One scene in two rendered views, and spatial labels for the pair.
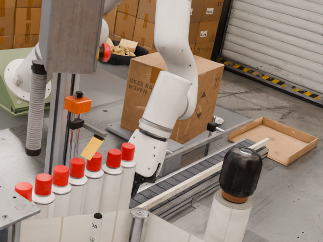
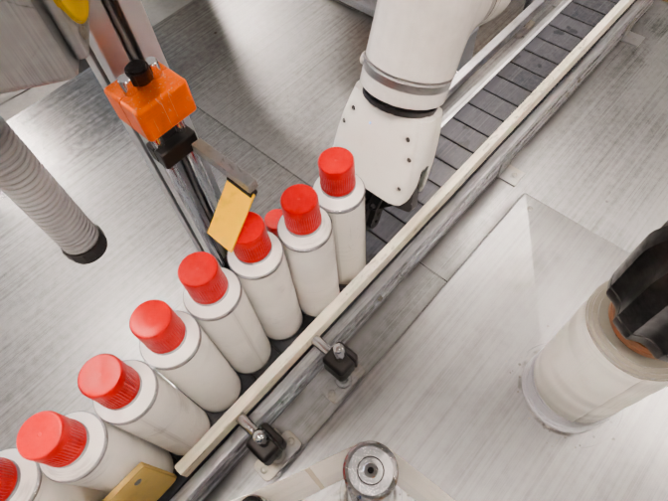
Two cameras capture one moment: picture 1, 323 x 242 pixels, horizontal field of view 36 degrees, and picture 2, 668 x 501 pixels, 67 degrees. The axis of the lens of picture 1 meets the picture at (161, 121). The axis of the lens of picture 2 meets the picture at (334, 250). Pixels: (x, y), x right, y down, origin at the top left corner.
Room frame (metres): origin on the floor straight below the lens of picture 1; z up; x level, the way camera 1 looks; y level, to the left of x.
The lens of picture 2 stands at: (0.77, 0.01, 1.43)
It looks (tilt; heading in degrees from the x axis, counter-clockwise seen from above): 60 degrees down; 14
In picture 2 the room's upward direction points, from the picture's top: 7 degrees counter-clockwise
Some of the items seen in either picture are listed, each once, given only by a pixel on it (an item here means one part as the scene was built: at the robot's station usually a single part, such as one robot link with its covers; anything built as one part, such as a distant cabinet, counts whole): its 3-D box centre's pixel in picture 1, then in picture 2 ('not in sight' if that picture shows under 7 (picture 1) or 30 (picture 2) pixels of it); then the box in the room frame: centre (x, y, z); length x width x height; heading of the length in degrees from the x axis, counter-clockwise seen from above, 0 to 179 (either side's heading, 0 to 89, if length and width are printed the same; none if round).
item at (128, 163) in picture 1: (122, 182); (341, 222); (1.07, 0.07, 0.98); 0.05 x 0.05 x 0.20
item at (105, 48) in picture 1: (103, 52); not in sight; (0.97, 0.14, 1.33); 0.04 x 0.03 x 0.04; 21
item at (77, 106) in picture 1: (80, 162); (225, 224); (1.01, 0.17, 1.05); 0.10 x 0.04 x 0.33; 56
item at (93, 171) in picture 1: (90, 193); (265, 281); (0.99, 0.13, 0.98); 0.05 x 0.05 x 0.20
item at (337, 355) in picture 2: not in sight; (342, 365); (0.94, 0.05, 0.89); 0.03 x 0.03 x 0.12; 56
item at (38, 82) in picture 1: (36, 109); (15, 169); (0.96, 0.26, 1.18); 0.04 x 0.04 x 0.21
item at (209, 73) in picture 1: (172, 95); not in sight; (1.78, -0.03, 0.99); 0.30 x 0.24 x 0.27; 153
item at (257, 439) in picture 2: not in sight; (258, 434); (0.86, 0.13, 0.89); 0.06 x 0.03 x 0.12; 56
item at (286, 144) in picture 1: (273, 139); not in sight; (1.87, -0.46, 0.85); 0.30 x 0.26 x 0.04; 146
